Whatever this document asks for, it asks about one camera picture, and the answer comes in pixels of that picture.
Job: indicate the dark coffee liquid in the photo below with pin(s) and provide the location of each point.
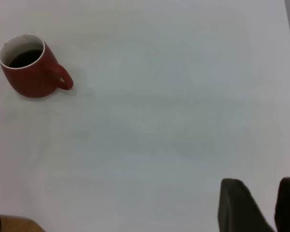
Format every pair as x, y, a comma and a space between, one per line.
25, 58

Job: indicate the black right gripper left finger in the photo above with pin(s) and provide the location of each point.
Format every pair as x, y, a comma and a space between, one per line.
239, 210

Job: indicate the red ceramic cup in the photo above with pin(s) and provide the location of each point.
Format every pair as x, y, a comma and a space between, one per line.
31, 82

